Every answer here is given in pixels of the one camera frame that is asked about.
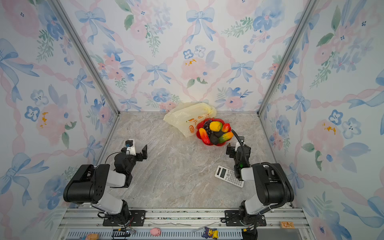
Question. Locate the purple grape bunch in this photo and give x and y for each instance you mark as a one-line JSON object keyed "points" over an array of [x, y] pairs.
{"points": [[206, 126]]}

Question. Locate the purple yellow toy figure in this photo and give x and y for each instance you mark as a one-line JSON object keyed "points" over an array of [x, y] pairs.
{"points": [[210, 233]]}

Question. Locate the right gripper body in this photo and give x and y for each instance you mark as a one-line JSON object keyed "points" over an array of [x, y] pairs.
{"points": [[233, 151]]}

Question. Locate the red apple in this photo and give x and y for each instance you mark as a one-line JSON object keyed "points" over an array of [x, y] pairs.
{"points": [[226, 128]]}

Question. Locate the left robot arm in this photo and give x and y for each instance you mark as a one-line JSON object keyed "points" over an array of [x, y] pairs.
{"points": [[90, 185]]}

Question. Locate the red yellow mango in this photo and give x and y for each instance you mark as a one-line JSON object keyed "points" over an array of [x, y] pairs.
{"points": [[204, 136]]}

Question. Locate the aluminium rail frame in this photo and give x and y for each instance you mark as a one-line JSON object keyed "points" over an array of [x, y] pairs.
{"points": [[184, 224]]}

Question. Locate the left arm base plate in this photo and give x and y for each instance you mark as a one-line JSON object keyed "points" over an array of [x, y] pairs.
{"points": [[132, 218]]}

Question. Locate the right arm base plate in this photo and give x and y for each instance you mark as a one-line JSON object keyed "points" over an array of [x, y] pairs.
{"points": [[235, 218]]}

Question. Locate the white calculator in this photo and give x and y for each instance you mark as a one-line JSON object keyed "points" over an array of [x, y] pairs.
{"points": [[228, 176]]}

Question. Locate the pink pig toy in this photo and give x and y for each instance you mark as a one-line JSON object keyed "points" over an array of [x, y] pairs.
{"points": [[155, 232]]}

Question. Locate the dark avocado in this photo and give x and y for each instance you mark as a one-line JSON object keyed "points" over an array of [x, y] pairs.
{"points": [[214, 139]]}

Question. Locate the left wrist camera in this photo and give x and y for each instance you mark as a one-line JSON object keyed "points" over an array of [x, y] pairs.
{"points": [[130, 147]]}

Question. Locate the small wooden tag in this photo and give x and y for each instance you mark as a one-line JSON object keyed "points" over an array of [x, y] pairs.
{"points": [[287, 225]]}

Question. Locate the orange toy at edge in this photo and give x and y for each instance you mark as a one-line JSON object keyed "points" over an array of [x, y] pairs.
{"points": [[91, 236]]}

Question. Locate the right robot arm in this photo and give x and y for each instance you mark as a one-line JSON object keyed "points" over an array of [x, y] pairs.
{"points": [[273, 189]]}

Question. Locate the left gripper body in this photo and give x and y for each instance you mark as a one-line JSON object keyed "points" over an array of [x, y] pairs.
{"points": [[139, 155]]}

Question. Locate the yellow lemon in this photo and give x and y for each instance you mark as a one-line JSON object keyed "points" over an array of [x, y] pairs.
{"points": [[215, 126]]}

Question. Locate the yellow plastic bag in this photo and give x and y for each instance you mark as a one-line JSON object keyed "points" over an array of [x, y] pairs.
{"points": [[186, 117]]}

